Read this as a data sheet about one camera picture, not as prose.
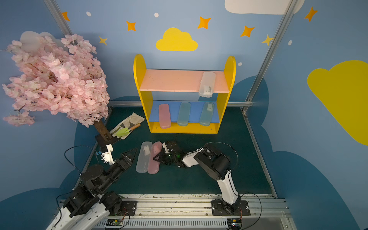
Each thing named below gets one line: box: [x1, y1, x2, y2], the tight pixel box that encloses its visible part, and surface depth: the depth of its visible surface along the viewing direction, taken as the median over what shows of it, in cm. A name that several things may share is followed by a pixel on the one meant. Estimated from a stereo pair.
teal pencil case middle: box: [177, 102, 192, 127], surface depth 100 cm
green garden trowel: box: [115, 123, 141, 138], surface depth 109 cm
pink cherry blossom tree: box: [1, 34, 113, 140], surface depth 59 cm
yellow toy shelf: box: [133, 54, 237, 134], surface depth 84 cm
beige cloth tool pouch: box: [109, 112, 146, 140], surface depth 113 cm
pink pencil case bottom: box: [158, 103, 172, 129], surface depth 98 cm
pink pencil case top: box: [147, 141, 163, 175], surface depth 93 cm
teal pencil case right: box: [199, 102, 215, 127], surface depth 101 cm
